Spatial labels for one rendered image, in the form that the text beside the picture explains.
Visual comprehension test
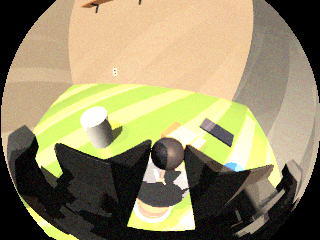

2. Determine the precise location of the blue short cylinder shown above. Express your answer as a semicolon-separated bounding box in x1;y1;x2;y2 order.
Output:
224;161;244;172

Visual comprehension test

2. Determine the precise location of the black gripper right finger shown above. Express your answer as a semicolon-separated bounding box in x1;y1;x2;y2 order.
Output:
184;144;275;229

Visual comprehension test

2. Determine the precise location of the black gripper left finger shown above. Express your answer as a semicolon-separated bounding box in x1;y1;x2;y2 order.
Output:
53;139;153;225

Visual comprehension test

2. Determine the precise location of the grey cylinder with white top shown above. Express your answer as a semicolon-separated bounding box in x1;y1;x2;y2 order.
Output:
80;107;113;149

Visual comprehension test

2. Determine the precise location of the glass french press with black knob plunger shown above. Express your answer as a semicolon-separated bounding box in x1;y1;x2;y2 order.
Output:
133;137;189;223

